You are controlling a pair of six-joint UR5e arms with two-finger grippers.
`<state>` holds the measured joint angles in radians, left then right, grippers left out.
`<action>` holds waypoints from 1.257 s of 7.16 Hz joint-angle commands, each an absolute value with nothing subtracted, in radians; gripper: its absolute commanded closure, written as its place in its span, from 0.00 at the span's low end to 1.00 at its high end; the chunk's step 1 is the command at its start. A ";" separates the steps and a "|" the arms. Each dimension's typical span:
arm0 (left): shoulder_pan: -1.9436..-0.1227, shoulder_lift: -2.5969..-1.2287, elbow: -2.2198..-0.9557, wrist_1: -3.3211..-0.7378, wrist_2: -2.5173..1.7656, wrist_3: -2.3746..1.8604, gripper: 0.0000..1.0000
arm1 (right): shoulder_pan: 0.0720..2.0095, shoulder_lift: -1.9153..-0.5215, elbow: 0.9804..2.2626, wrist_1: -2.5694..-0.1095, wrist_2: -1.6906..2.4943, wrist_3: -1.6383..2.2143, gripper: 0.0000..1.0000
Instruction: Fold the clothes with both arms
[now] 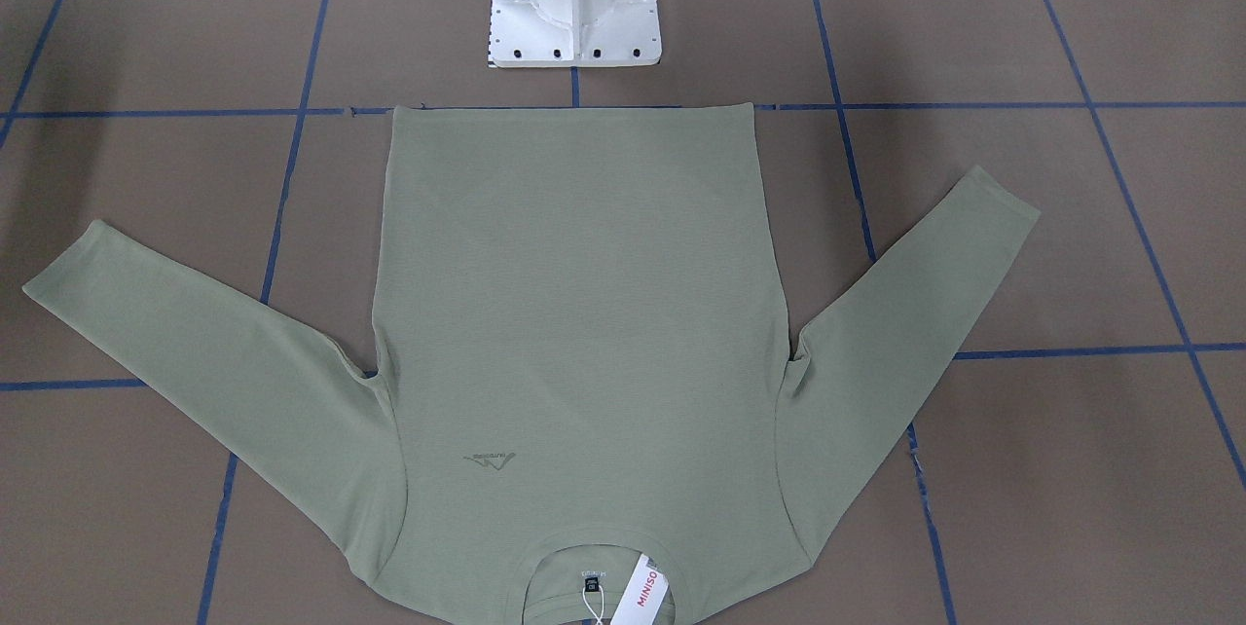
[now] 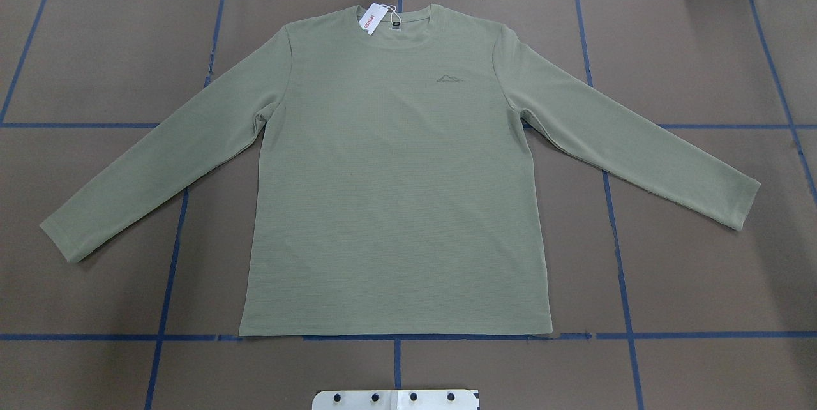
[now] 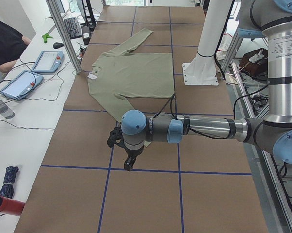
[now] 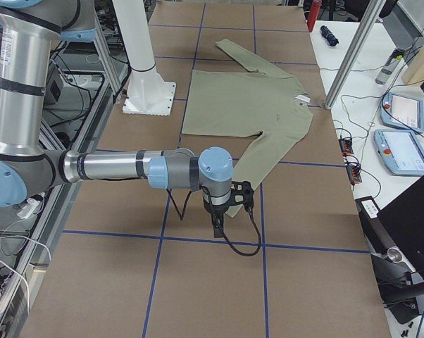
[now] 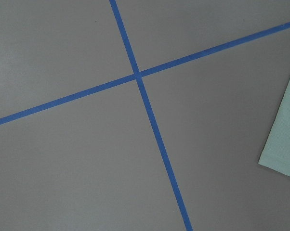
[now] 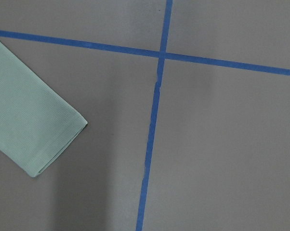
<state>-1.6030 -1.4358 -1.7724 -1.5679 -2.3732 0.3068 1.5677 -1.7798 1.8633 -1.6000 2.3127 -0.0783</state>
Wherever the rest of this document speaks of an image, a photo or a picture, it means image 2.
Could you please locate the olive green long-sleeve shirt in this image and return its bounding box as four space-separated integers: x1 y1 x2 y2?
40 4 760 337

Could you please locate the white hang tag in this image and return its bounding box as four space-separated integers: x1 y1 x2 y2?
357 3 391 36

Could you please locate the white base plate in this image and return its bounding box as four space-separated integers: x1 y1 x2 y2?
311 389 481 409

